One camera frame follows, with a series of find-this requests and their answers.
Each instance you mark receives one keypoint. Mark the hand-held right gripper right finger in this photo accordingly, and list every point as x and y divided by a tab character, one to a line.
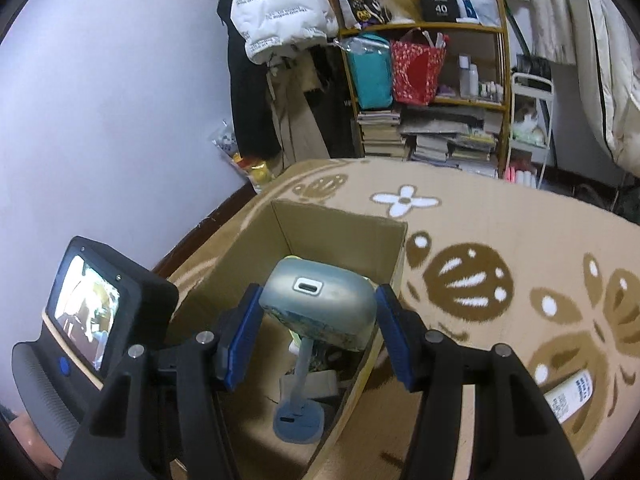
395	335

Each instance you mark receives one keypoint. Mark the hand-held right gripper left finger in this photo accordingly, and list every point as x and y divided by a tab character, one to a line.
245	340

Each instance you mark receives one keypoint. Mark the pale green printed case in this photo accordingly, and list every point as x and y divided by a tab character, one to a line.
320	305

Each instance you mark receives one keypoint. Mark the brown cardboard box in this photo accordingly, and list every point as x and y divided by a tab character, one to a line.
340	235

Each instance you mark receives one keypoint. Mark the person's left forearm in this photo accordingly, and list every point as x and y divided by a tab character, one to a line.
27	440

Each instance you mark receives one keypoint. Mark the beige flower patterned blanket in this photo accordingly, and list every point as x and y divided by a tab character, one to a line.
475	200

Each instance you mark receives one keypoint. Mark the yellow red packet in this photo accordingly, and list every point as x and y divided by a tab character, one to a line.
255	172

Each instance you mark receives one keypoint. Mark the clear bag with toy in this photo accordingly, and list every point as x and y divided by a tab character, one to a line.
225	139

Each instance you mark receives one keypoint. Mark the white lotion bottle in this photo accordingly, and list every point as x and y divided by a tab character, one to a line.
570	395

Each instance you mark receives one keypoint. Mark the stack of books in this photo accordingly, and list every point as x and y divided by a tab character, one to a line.
380	135

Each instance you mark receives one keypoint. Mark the pile of magazines and books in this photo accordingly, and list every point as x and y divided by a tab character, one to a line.
450	140

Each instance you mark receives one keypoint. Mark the pink and white bottles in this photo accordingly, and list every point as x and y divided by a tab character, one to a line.
522	176

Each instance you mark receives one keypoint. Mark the beige hanging coat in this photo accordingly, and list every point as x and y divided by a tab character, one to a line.
300	130

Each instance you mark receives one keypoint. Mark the black hanging coat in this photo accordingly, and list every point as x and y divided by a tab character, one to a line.
247	100

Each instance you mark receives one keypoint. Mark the pale green packet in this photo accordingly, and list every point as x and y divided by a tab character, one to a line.
527	134

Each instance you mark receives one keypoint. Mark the teal bag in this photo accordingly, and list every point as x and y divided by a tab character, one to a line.
372	80

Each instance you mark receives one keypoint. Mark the red patterned bag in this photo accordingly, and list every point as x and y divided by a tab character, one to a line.
412	77

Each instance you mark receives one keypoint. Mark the plush cat toy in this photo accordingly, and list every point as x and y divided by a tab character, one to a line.
526	112

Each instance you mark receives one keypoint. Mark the row of small bottles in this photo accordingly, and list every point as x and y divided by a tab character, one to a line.
491	92

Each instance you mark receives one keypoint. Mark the clear plastic bottle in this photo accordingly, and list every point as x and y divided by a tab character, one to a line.
475	82

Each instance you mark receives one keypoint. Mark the white pump bottle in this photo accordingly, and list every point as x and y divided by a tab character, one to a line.
465	77

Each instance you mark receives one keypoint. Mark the white metal cart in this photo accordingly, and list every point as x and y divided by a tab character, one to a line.
532	77

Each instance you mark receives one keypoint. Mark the dark items on cart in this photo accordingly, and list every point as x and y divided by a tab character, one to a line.
532	66

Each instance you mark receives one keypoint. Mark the wooden shelf rack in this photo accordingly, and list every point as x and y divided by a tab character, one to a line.
450	25

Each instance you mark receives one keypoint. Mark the white puffer jacket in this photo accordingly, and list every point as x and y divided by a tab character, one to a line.
280	5

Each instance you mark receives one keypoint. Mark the black box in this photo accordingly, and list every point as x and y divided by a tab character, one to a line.
440	5

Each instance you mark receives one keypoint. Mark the white duvet black piping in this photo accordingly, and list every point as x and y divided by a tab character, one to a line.
620	85

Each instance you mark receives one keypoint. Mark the cream hanging sheet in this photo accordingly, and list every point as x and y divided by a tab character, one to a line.
550	10

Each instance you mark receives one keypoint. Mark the dark wooden bed frame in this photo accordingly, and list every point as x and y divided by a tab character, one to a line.
210	220

